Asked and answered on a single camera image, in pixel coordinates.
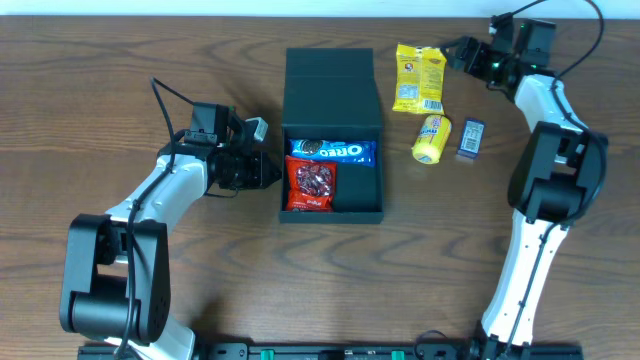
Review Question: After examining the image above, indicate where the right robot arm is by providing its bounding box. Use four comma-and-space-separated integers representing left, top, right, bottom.
439, 36, 608, 359

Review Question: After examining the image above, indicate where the small dark blue box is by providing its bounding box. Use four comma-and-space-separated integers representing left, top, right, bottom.
457, 118, 485, 159

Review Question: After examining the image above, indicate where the blue Oreo cookie pack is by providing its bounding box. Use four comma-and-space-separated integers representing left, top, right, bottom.
290, 139, 376, 167

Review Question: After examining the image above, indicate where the yellow Hacks candy bag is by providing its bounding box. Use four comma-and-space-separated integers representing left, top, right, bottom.
392, 44, 447, 115

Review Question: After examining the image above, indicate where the red Hacks candy bag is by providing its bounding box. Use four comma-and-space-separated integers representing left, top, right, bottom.
285, 156, 337, 212

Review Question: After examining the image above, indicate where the dark green box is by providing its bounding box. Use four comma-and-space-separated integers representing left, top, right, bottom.
279, 48, 384, 224

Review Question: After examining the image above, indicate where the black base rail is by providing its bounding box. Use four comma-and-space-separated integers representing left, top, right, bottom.
76, 342, 585, 360

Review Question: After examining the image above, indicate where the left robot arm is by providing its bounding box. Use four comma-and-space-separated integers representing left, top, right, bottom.
59, 142, 282, 359

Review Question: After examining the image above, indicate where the yellow Mentos roll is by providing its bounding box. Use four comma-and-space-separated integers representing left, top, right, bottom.
411, 114, 452, 165

